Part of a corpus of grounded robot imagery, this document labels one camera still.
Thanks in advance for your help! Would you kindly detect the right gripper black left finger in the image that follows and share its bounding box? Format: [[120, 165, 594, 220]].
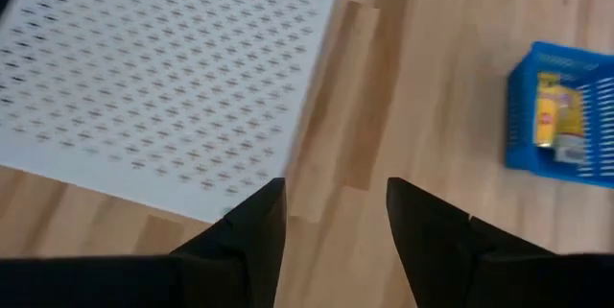
[[170, 177, 288, 308]]

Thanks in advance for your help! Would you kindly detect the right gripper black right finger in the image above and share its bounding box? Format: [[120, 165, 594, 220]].
[[386, 177, 557, 308]]

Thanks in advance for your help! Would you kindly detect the white perforated metal shelf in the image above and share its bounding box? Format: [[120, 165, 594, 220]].
[[0, 0, 346, 224]]

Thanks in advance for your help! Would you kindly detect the blue plastic basket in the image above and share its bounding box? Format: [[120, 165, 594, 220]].
[[504, 40, 614, 190]]

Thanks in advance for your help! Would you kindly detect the yellow green crayon box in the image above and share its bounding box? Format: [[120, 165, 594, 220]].
[[554, 83, 588, 165]]

